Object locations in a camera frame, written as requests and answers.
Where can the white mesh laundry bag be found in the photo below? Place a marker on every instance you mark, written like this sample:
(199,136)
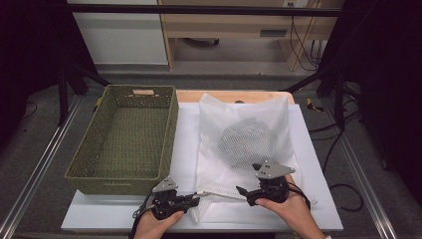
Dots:
(225,186)

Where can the white work board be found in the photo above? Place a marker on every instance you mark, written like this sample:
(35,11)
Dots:
(185,139)

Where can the light wooden desk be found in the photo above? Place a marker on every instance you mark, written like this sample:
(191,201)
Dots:
(232,25)

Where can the white wall socket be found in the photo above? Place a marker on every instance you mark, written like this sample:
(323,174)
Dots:
(295,3)

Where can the person's right hand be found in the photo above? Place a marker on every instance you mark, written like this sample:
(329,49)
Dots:
(293,207)

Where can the wooden table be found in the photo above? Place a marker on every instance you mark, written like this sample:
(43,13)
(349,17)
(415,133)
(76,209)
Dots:
(189,96)

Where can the grey desk label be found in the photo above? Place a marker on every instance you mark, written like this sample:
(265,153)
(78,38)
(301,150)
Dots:
(273,33)

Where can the blue denim garment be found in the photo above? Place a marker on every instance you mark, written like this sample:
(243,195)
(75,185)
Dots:
(245,142)

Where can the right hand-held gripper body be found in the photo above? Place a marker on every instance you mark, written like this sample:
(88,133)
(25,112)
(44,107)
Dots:
(273,187)

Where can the aluminium floor rail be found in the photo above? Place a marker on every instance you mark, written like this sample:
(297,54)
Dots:
(40,166)
(365,179)

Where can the black metal crossbar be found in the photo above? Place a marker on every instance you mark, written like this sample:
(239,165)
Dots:
(199,10)

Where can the white cabinet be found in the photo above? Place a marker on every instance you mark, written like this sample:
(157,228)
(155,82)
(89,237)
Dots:
(119,40)

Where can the black curtain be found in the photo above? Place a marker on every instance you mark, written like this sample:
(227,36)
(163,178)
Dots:
(391,66)
(26,49)

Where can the person's left hand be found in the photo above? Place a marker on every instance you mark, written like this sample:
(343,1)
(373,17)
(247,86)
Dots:
(152,227)

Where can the green woven basket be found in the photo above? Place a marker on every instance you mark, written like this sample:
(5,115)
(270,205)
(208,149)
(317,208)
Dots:
(129,139)

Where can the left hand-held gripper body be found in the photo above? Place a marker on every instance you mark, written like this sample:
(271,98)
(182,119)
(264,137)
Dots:
(166,202)

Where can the black metal stand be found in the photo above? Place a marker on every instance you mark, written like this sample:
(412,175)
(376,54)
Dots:
(338,99)
(62,93)

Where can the yellow black tool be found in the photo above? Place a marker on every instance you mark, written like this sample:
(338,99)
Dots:
(312,104)

